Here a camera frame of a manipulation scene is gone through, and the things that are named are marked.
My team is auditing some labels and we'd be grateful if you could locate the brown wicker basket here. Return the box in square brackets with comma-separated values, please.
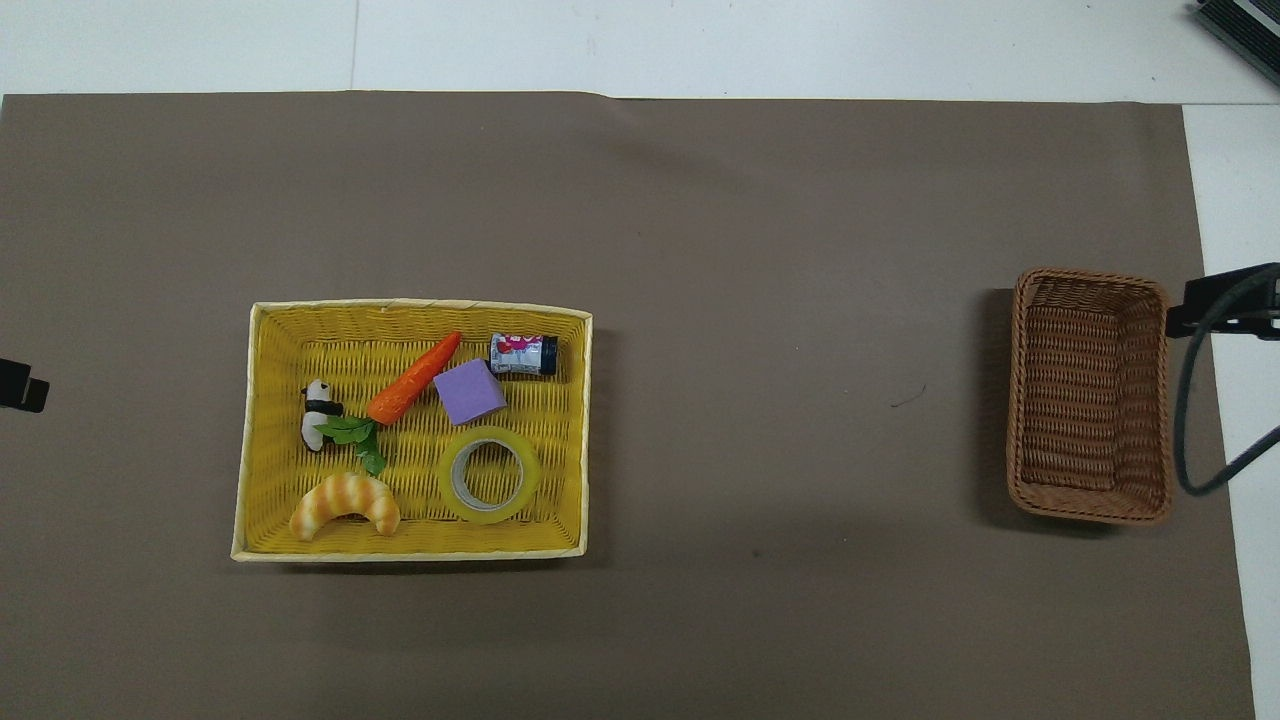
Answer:
[1006, 267, 1175, 527]

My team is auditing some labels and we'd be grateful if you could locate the yellow woven basket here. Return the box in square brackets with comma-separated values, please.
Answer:
[231, 298, 594, 563]

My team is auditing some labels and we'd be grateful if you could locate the clear yellowish tape roll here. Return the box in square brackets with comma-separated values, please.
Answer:
[437, 426, 542, 526]

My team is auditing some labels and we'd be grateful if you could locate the black stand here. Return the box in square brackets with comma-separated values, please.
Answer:
[1195, 0, 1280, 59]

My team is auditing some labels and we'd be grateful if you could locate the small panda figure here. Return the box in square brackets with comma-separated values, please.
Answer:
[300, 379, 345, 453]

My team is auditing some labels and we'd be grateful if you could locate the toy croissant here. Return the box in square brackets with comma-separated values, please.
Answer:
[289, 472, 401, 542]

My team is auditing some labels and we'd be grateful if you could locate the orange toy carrot with leaves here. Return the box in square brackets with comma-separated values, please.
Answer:
[315, 331, 463, 477]

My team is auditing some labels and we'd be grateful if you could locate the purple foam cube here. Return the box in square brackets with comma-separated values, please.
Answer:
[433, 360, 508, 428]

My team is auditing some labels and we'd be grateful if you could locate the small printed can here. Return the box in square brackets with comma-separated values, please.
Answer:
[489, 333, 559, 378]

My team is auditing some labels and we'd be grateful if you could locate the black cable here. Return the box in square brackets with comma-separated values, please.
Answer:
[1174, 263, 1280, 497]

